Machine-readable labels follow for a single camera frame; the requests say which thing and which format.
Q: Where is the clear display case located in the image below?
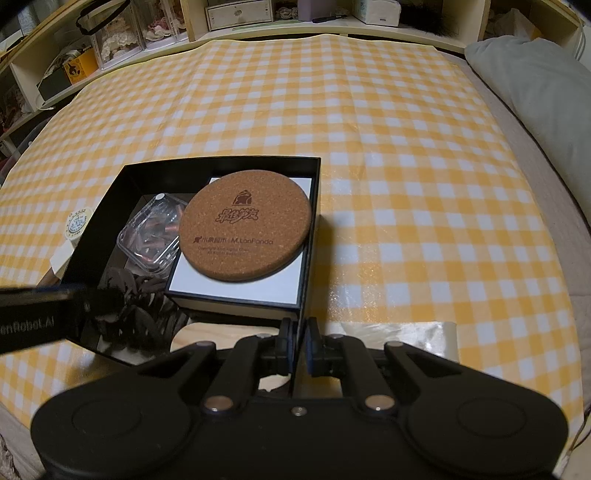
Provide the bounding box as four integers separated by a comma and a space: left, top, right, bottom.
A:
92, 16, 144, 70
139, 7, 183, 51

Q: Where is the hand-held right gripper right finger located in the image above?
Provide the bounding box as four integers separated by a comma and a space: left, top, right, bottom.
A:
307, 318, 462, 414

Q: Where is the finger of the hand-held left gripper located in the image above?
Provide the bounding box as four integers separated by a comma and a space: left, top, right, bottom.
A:
78, 284, 127, 326

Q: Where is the clear plastic sheet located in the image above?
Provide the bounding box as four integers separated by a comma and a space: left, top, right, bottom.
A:
323, 320, 459, 366

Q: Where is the orange box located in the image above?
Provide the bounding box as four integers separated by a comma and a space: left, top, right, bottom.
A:
62, 50, 100, 85

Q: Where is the oval wooden board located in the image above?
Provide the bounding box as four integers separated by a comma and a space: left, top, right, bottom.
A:
168, 320, 296, 393

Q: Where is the white card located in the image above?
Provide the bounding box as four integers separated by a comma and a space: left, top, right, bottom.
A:
47, 240, 75, 283

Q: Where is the round cork coaster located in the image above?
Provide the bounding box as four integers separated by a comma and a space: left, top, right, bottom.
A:
178, 172, 312, 280

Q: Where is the clear plastic box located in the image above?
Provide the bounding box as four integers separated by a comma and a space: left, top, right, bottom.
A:
116, 194, 188, 278

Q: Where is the white-topped black box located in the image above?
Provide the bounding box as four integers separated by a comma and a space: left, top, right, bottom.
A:
165, 174, 319, 319

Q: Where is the white drawer box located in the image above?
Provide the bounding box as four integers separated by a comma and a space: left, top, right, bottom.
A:
205, 0, 275, 32

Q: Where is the yellow checked cloth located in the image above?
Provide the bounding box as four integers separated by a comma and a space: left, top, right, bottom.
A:
0, 34, 583, 416

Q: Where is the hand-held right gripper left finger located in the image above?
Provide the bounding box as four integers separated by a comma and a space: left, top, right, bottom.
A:
139, 318, 296, 414

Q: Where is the black cardboard box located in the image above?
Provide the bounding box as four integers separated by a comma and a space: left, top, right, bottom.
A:
61, 157, 322, 398

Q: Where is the grey pillow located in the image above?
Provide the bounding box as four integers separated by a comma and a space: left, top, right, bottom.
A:
464, 37, 591, 185

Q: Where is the black bag handle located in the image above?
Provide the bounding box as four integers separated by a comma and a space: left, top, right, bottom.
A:
75, 0, 134, 35

